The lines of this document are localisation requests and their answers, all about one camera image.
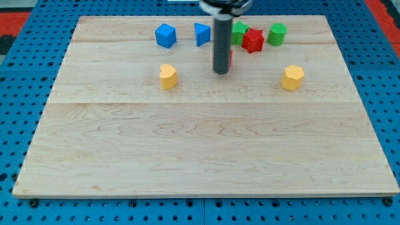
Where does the silver black robot flange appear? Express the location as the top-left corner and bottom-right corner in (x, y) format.
(199, 0), (253, 16)

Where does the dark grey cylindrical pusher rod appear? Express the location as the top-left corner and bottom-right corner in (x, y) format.
(213, 14), (233, 74)

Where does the yellow hexagon block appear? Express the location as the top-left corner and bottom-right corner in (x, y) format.
(281, 65), (305, 91)

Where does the green star block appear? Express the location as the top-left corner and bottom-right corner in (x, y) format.
(231, 21), (249, 46)

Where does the blue triangle block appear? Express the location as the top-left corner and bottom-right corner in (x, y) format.
(194, 22), (211, 47)

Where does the red block behind rod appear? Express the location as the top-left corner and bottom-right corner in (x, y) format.
(229, 49), (233, 68)

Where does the red star block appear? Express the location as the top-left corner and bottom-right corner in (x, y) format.
(241, 28), (264, 54)

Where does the green cylinder block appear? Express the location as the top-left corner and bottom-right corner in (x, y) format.
(267, 23), (287, 46)

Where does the blue cube block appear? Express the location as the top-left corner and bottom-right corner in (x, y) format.
(155, 23), (176, 49)

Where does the yellow heart block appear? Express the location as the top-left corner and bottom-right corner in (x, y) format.
(159, 64), (178, 89)

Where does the light wooden board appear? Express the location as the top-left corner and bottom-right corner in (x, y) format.
(12, 16), (399, 199)

